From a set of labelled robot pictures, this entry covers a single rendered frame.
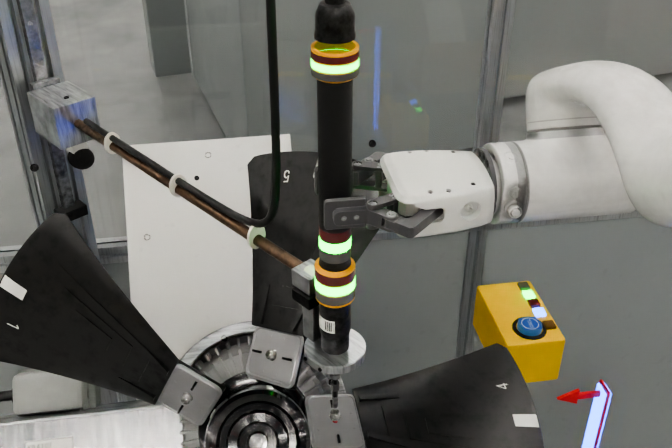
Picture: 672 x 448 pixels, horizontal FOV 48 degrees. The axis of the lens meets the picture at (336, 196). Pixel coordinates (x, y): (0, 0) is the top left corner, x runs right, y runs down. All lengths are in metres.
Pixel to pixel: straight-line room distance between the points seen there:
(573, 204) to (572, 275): 1.11
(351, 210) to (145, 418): 0.47
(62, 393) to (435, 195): 0.61
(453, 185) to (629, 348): 1.45
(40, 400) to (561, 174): 0.73
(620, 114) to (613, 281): 1.29
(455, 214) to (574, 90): 0.16
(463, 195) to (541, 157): 0.09
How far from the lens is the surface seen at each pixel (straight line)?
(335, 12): 0.66
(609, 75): 0.73
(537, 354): 1.29
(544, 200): 0.78
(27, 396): 1.12
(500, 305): 1.33
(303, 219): 0.95
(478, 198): 0.74
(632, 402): 2.30
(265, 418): 0.89
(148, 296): 1.18
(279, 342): 0.95
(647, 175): 0.66
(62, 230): 0.92
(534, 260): 1.83
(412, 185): 0.74
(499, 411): 1.01
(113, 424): 1.07
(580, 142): 0.79
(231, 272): 1.17
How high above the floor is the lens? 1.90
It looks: 31 degrees down
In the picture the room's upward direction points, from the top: straight up
